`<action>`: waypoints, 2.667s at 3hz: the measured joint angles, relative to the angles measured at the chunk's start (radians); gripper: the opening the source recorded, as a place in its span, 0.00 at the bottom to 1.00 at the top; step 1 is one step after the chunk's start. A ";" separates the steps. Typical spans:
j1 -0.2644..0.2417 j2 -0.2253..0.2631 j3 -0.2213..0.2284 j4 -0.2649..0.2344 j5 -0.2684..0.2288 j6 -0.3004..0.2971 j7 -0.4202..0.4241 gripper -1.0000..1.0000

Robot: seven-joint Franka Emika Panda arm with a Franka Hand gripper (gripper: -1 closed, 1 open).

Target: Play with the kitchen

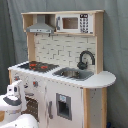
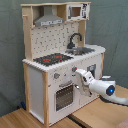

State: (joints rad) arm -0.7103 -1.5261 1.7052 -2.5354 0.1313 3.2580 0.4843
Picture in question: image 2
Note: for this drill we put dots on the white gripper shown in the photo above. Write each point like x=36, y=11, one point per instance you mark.
x=84, y=78

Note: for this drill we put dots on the white oven door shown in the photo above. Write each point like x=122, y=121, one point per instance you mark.
x=63, y=100

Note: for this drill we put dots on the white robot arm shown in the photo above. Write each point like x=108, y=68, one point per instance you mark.
x=105, y=87

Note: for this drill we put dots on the wooden toy kitchen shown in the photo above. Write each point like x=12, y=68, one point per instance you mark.
x=45, y=40

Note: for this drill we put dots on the right red stove knob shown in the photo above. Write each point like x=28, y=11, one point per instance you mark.
x=74, y=69

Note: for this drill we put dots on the red stove knob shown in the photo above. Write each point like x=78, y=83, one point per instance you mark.
x=56, y=75
x=74, y=69

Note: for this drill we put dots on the metal toy sink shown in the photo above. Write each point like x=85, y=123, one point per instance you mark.
x=79, y=51

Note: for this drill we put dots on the left red stove knob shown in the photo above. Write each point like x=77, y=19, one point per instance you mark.
x=56, y=75

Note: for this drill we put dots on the black toy stovetop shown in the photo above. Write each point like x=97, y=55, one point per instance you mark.
x=52, y=59

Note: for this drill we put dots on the toy microwave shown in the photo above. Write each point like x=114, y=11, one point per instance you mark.
x=78, y=11

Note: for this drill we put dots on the grey range hood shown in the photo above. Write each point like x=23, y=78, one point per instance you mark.
x=48, y=18

